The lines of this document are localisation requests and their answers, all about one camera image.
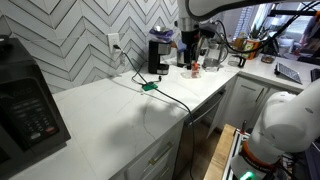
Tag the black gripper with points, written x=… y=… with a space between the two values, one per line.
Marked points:
x=190 y=39

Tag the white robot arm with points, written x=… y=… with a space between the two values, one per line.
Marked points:
x=286 y=123

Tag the glass pitcher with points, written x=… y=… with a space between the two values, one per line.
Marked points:
x=213 y=60

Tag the black coffee maker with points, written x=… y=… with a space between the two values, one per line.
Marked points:
x=155 y=56

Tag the purple bowl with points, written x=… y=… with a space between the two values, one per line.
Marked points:
x=161 y=33

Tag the glass measuring cup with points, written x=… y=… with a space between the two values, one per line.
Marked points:
x=234 y=60

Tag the green circuit board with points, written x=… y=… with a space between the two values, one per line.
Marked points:
x=150 y=86

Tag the yellow bottle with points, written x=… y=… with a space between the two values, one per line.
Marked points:
x=238 y=40

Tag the orange box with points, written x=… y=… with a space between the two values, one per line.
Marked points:
x=251 y=47

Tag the green potted plant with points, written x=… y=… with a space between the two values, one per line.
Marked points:
x=256 y=32

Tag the small round dish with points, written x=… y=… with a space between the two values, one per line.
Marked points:
x=267 y=59

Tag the wooden board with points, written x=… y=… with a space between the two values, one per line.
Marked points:
x=220 y=153

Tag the black keyboard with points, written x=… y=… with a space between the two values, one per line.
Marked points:
x=315 y=74

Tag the person in background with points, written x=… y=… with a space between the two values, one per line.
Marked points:
x=313 y=31

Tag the black microwave oven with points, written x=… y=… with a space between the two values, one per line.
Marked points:
x=26 y=111

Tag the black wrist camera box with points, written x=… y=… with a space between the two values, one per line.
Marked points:
x=207 y=31

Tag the white wall outlet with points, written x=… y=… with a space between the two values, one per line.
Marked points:
x=113 y=39

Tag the aluminium frame rail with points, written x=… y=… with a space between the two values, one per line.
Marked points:
x=233 y=150

